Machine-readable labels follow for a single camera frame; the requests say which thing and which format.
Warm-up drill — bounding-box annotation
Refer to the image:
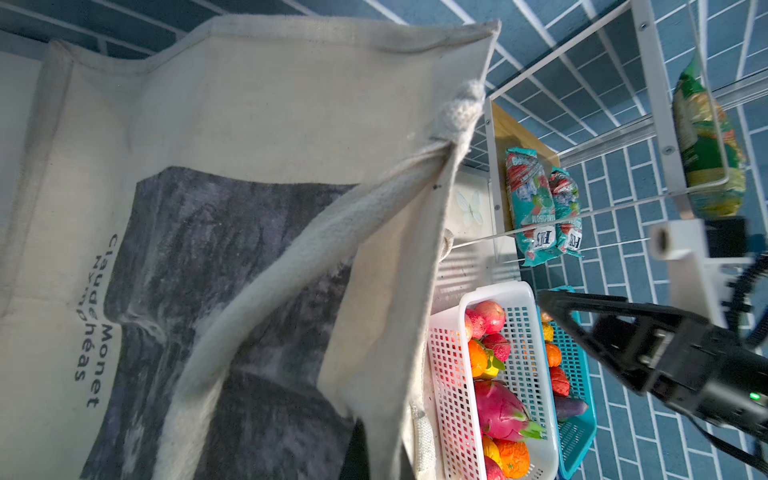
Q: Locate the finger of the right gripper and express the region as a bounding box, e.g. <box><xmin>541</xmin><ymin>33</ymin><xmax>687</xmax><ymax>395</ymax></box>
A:
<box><xmin>536</xmin><ymin>290</ymin><xmax>678</xmax><ymax>393</ymax></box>

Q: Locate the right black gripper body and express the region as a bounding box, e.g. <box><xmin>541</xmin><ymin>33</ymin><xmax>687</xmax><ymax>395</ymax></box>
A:
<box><xmin>591</xmin><ymin>304</ymin><xmax>767</xmax><ymax>429</ymax></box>

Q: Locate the white wire shelf rack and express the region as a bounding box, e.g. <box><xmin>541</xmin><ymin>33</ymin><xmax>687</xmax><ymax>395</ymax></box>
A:
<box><xmin>449</xmin><ymin>0</ymin><xmax>768</xmax><ymax>265</ymax></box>

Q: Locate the green fox's candy bag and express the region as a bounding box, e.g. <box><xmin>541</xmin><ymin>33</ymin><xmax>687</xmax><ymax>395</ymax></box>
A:
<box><xmin>548</xmin><ymin>168</ymin><xmax>582</xmax><ymax>257</ymax></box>
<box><xmin>505</xmin><ymin>147</ymin><xmax>560</xmax><ymax>267</ymax></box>

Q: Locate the yellow bell pepper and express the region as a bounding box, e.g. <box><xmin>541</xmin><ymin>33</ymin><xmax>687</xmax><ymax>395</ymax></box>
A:
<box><xmin>542</xmin><ymin>323</ymin><xmax>554</xmax><ymax>343</ymax></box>

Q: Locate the white plastic fruit basket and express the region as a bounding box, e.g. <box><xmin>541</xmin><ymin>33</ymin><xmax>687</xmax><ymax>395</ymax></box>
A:
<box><xmin>427</xmin><ymin>281</ymin><xmax>559</xmax><ymax>479</ymax></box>

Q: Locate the pink dragon fruit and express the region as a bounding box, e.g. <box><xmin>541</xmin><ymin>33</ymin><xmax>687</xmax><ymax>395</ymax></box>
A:
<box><xmin>474</xmin><ymin>380</ymin><xmax>546</xmax><ymax>442</ymax></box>

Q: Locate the green yellow candy bag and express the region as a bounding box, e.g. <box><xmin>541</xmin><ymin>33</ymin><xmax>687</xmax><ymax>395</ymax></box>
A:
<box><xmin>672</xmin><ymin>61</ymin><xmax>747</xmax><ymax>219</ymax></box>

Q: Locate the red tomato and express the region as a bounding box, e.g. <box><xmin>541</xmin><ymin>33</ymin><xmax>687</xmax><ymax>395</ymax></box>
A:
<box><xmin>549</xmin><ymin>366</ymin><xmax>571</xmax><ymax>398</ymax></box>

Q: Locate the yellow pear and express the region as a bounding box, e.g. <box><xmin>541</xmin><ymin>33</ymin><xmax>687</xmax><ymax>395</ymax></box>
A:
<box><xmin>482</xmin><ymin>435</ymin><xmax>501</xmax><ymax>465</ymax></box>

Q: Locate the green Fox's candy bag right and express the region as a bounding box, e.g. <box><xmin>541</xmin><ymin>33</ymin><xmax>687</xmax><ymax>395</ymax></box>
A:
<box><xmin>548</xmin><ymin>168</ymin><xmax>582</xmax><ymax>257</ymax></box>

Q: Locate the small red apple front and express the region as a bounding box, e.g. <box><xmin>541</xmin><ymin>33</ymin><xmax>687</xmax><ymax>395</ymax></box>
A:
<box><xmin>484</xmin><ymin>456</ymin><xmax>506</xmax><ymax>480</ymax></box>

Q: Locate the purple eggplant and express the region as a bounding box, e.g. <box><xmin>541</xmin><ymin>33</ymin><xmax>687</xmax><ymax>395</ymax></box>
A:
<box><xmin>554</xmin><ymin>395</ymin><xmax>589</xmax><ymax>421</ymax></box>

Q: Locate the teal plastic vegetable basket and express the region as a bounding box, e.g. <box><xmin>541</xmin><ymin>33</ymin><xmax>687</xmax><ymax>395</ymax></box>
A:
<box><xmin>540</xmin><ymin>313</ymin><xmax>597</xmax><ymax>479</ymax></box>

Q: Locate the red apple back right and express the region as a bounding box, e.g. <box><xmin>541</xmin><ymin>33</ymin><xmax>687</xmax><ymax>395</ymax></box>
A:
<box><xmin>474</xmin><ymin>300</ymin><xmax>507</xmax><ymax>335</ymax></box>

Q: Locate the red apple back middle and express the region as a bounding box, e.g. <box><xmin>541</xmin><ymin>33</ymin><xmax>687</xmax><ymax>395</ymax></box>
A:
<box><xmin>464</xmin><ymin>308</ymin><xmax>486</xmax><ymax>340</ymax></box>

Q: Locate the orange pumpkin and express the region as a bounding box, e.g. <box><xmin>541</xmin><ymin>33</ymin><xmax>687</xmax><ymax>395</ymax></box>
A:
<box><xmin>545</xmin><ymin>342</ymin><xmax>562</xmax><ymax>368</ymax></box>

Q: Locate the green Fox's candy bag left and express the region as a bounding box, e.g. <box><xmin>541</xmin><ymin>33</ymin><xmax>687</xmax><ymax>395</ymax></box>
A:
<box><xmin>505</xmin><ymin>147</ymin><xmax>560</xmax><ymax>267</ymax></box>

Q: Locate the large orange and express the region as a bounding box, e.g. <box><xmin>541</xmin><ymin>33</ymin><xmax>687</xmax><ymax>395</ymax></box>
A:
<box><xmin>495</xmin><ymin>440</ymin><xmax>530</xmax><ymax>479</ymax></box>

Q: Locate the red apple centre right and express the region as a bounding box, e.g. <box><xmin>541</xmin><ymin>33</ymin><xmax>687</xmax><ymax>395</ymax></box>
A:
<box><xmin>482</xmin><ymin>333</ymin><xmax>511</xmax><ymax>363</ymax></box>

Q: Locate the beige canvas tote bag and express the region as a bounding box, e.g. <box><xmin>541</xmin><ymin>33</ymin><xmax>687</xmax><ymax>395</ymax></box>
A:
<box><xmin>1</xmin><ymin>15</ymin><xmax>501</xmax><ymax>479</ymax></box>

